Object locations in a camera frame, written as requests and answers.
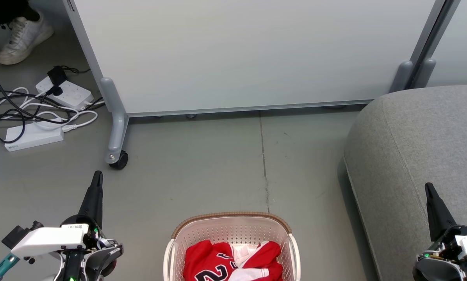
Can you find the narrow white partition panel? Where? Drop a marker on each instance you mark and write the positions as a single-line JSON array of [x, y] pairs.
[[460, 39]]

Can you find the white power strip with plugs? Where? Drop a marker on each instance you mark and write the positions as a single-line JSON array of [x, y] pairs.
[[73, 93]]

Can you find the white sneaker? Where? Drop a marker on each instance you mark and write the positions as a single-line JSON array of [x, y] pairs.
[[24, 39]]

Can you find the long white power strip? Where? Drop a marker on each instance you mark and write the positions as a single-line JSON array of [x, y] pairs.
[[34, 136]]

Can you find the grey partition foot with caster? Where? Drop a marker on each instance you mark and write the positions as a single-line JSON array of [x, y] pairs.
[[118, 125]]

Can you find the black caster wheel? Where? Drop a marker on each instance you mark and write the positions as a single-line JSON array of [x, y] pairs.
[[121, 160]]

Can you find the black trouser leg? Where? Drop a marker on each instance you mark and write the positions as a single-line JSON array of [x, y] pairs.
[[3, 9]]

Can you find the red white basketball jersey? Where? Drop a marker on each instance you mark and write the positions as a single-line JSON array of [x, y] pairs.
[[214, 261]]

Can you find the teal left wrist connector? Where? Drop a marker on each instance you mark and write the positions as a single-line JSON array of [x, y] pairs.
[[3, 266]]

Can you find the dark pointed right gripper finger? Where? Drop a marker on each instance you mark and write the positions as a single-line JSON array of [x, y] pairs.
[[436, 214]]

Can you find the black grey left gripper body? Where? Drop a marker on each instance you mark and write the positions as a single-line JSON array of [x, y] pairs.
[[100, 253]]

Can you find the black grey right gripper body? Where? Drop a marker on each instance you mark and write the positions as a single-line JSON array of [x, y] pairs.
[[436, 265]]

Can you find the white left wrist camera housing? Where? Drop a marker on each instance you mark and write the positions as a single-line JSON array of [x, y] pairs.
[[48, 240]]

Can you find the white perforated laundry basket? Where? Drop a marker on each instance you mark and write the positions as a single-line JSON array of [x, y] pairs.
[[233, 230]]

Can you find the grey fabric sofa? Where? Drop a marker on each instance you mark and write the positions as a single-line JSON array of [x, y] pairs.
[[421, 148]]

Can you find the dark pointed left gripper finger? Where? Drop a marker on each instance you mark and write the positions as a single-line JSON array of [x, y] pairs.
[[93, 199]]

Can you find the large white partition panel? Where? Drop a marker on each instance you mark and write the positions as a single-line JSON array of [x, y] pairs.
[[249, 50]]

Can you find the black power adapter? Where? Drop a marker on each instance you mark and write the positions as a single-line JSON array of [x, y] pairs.
[[57, 75]]

